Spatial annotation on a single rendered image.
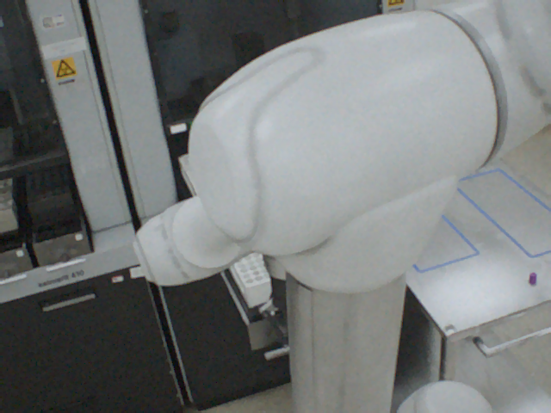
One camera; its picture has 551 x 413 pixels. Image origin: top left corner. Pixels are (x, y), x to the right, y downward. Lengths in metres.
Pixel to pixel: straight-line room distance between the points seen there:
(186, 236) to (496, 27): 0.55
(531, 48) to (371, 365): 0.29
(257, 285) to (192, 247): 0.42
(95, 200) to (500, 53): 1.42
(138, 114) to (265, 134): 1.31
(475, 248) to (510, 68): 1.00
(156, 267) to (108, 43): 0.80
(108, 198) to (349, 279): 1.35
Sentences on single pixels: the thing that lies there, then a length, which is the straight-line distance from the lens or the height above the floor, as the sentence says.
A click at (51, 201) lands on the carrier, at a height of 0.87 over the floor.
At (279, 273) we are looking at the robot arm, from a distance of 1.08.
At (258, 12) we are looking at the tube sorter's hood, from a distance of 1.69.
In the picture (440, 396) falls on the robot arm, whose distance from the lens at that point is 0.95.
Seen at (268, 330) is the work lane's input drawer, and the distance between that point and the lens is 1.35.
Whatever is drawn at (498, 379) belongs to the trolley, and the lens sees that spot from 1.94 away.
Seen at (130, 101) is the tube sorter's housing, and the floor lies 1.07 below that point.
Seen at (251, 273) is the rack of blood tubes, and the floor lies 0.86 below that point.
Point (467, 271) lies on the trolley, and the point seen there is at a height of 0.82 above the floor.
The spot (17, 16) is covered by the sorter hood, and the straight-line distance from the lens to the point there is 1.60.
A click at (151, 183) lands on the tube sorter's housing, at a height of 0.83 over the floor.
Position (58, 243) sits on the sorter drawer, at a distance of 1.74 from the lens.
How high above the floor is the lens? 1.68
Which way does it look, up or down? 32 degrees down
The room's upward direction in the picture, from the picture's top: 7 degrees counter-clockwise
